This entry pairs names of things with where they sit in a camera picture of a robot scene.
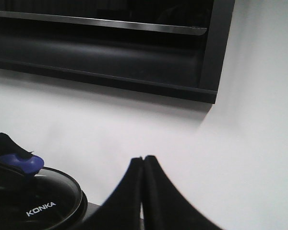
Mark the black range hood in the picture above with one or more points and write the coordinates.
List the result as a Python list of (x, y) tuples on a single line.
[(173, 48)]

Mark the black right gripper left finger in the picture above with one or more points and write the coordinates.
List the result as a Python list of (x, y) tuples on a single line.
[(121, 210)]

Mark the glass pot lid blue knob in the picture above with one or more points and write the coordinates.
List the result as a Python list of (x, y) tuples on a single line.
[(35, 197)]

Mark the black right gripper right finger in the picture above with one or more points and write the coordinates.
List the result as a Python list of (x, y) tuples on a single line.
[(165, 208)]

